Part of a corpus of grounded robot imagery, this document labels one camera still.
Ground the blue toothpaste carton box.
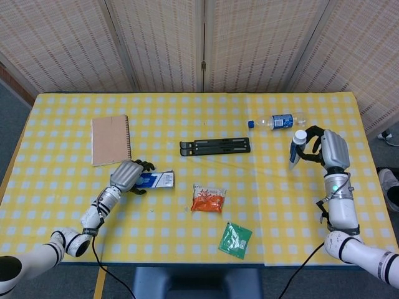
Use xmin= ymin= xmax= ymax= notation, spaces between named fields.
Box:
xmin=133 ymin=169 xmax=175 ymax=190

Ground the large grey sneaker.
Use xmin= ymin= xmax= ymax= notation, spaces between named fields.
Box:
xmin=378 ymin=168 xmax=399 ymax=212

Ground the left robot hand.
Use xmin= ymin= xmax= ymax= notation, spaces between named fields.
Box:
xmin=108 ymin=159 xmax=156 ymax=196

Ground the clear bottle with blue label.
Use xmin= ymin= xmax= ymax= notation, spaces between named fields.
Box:
xmin=248 ymin=112 xmax=308 ymax=131

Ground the yellow checkered tablecloth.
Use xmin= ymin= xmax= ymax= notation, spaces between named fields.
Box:
xmin=0 ymin=92 xmax=398 ymax=267

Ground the white-capped blue tube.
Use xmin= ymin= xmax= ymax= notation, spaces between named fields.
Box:
xmin=288 ymin=130 xmax=308 ymax=171

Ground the brown spiral notebook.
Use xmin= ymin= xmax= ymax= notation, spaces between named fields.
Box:
xmin=90 ymin=114 xmax=132 ymax=168

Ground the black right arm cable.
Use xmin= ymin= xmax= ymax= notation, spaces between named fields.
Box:
xmin=279 ymin=241 xmax=327 ymax=299

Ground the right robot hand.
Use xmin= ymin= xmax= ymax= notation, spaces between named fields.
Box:
xmin=294 ymin=125 xmax=350 ymax=171

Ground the green foil sachet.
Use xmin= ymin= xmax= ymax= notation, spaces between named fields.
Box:
xmin=218 ymin=221 xmax=253 ymax=260

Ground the black folding stand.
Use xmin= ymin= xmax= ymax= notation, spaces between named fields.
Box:
xmin=179 ymin=137 xmax=251 ymax=157

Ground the yellow floor tape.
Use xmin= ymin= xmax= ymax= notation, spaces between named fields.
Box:
xmin=93 ymin=266 xmax=108 ymax=299

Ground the orange snack packet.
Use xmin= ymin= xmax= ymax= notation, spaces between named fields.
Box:
xmin=190 ymin=183 xmax=228 ymax=214

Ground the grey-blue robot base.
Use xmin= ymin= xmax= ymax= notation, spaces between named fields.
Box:
xmin=132 ymin=267 xmax=264 ymax=299

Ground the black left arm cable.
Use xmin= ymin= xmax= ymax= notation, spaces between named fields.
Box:
xmin=90 ymin=199 xmax=138 ymax=299

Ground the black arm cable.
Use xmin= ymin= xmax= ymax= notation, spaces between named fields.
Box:
xmin=279 ymin=241 xmax=327 ymax=299
xmin=90 ymin=199 xmax=138 ymax=299

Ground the woven folding screen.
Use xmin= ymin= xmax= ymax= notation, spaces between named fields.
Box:
xmin=0 ymin=0 xmax=399 ymax=136

